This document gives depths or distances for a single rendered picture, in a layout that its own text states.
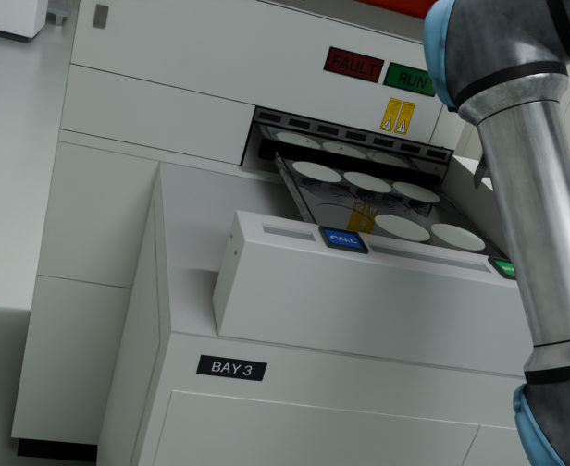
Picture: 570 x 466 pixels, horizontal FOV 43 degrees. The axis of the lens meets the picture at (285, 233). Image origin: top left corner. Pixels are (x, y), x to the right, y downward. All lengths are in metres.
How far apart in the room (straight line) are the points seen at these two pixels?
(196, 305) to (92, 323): 0.69
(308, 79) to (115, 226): 0.50
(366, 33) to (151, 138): 0.47
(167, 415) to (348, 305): 0.28
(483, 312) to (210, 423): 0.40
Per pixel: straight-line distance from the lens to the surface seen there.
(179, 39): 1.43
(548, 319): 0.74
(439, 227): 1.33
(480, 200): 1.48
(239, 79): 1.45
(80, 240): 1.56
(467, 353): 1.06
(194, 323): 0.95
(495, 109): 0.77
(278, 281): 0.91
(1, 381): 2.16
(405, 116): 1.56
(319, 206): 1.24
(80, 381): 1.75
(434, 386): 1.07
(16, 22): 5.96
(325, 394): 1.02
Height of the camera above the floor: 1.31
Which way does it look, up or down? 22 degrees down
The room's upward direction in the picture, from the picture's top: 17 degrees clockwise
